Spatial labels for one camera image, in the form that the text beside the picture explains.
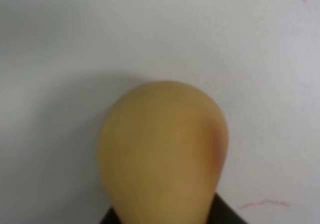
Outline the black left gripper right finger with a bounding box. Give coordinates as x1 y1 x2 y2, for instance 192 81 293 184
206 193 247 224

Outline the tan bread bun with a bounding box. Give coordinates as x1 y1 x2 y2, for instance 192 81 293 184
97 81 228 223

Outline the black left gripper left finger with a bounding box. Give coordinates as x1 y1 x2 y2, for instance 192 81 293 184
99 207 121 224

